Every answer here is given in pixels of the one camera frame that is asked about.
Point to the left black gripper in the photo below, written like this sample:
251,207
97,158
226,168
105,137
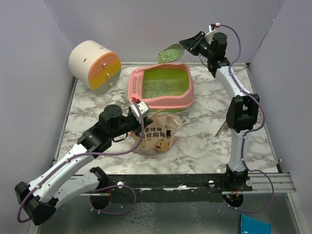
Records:
140,126

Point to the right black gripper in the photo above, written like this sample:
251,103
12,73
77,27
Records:
192,44

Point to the grey metal litter scoop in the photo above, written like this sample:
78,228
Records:
170,54

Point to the orange cat litter bag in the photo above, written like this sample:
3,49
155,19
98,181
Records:
160,135

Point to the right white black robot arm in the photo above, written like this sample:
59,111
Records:
242,113

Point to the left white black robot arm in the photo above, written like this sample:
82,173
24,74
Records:
41,197

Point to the pink and green litter box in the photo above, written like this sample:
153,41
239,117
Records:
164,86

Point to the cream cylindrical cat house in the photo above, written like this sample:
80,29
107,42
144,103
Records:
96,66

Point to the blue plastic object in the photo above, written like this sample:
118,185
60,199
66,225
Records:
251,225

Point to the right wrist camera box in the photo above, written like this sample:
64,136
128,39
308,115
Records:
211,31

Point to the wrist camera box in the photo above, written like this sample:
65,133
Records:
139,109
211,31

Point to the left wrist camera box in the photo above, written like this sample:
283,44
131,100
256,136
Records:
139,109

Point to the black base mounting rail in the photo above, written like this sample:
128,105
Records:
160,188

